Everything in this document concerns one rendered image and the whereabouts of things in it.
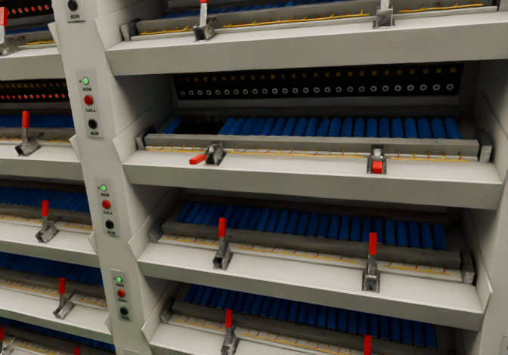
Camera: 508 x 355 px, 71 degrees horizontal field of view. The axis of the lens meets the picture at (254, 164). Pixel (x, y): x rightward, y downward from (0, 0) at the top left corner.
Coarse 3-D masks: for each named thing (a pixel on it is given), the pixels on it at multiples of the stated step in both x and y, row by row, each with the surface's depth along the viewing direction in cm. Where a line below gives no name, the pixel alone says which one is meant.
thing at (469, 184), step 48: (384, 96) 64; (432, 96) 62; (480, 96) 58; (144, 144) 69; (480, 144) 51; (288, 192) 58; (336, 192) 55; (384, 192) 53; (432, 192) 50; (480, 192) 48
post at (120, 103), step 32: (96, 0) 58; (128, 0) 65; (160, 0) 75; (64, 32) 62; (96, 32) 60; (64, 64) 64; (96, 64) 61; (128, 96) 67; (160, 96) 77; (96, 160) 67; (96, 192) 69; (128, 192) 68; (160, 192) 78; (96, 224) 72; (128, 224) 69; (128, 256) 71; (160, 288) 80
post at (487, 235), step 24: (480, 72) 60; (504, 72) 48; (504, 96) 48; (504, 120) 48; (504, 192) 47; (480, 216) 56; (504, 216) 48; (480, 240) 56; (504, 240) 48; (504, 264) 49; (504, 288) 50; (504, 312) 51; (480, 336) 54
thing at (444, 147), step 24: (168, 144) 67; (192, 144) 65; (240, 144) 62; (264, 144) 61; (288, 144) 59; (312, 144) 58; (336, 144) 57; (360, 144) 56; (384, 144) 54; (408, 144) 53; (432, 144) 52; (456, 144) 51
